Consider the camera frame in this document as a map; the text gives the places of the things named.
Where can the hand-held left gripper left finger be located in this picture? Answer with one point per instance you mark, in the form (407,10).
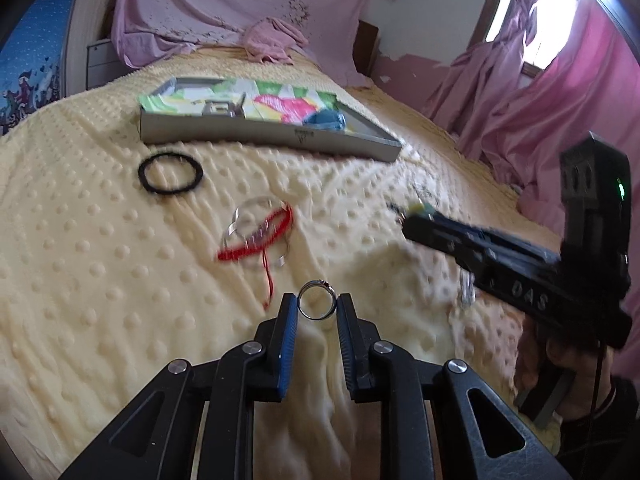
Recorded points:
(286,340)

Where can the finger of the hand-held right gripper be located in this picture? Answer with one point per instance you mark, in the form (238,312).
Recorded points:
(450,240)

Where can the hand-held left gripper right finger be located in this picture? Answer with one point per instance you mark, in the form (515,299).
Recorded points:
(346,345)

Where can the small green yellow ornament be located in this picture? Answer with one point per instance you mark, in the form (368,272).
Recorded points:
(415,208)

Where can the thin silver bangle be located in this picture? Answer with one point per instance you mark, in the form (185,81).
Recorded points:
(232,225)

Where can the grey cardboard tray colourful lining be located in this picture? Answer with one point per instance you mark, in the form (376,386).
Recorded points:
(225,132)

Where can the person's right forearm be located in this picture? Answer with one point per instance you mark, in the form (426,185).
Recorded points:
(615,440)

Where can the person's right hand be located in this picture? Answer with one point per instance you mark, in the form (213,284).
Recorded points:
(582,365)

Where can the pink curtain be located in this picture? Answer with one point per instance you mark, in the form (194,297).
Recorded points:
(550,100)

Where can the yellow dotted blanket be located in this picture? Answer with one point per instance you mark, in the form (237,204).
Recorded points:
(125,270)

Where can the window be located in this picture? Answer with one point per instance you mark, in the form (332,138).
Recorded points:
(545,45)

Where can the dark brown headboard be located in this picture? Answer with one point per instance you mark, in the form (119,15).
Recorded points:
(366,47)

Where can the silver metal clip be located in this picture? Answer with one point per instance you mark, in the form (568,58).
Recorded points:
(220,107)

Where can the pink towel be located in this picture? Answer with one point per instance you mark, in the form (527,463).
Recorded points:
(272,40)

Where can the pink hanging sheet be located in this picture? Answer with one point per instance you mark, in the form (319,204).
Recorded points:
(225,0)

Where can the grey nightstand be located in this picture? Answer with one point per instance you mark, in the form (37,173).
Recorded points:
(97,65)

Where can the blue printed fabric wardrobe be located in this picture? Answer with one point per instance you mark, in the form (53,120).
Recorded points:
(35,50)

